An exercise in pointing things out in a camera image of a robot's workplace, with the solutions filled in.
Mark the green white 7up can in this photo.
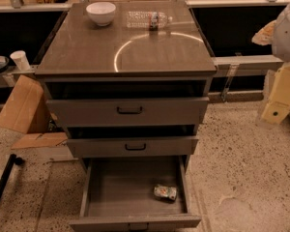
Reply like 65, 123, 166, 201
154, 185, 177, 201

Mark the white paper cup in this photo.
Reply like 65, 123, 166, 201
10, 50, 31, 71

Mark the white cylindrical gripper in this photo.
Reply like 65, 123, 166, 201
251, 3, 290, 125

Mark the upright brown cardboard box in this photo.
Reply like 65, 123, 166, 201
0, 75, 50, 133

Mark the grey drawer cabinet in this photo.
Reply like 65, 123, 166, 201
34, 0, 218, 232

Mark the bottom grey open drawer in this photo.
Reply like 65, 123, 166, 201
70, 156, 201, 232

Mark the black metal stand leg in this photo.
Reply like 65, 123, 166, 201
0, 154, 24, 200

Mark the flat brown cardboard piece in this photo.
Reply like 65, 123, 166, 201
12, 132, 67, 150

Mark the white ceramic bowl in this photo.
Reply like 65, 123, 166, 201
86, 2, 116, 26

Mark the top grey drawer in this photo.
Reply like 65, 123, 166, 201
46, 98, 209, 127

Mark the middle grey drawer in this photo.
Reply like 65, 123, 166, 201
67, 136, 198, 158

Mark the clear plastic water bottle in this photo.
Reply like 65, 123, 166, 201
126, 11, 172, 31

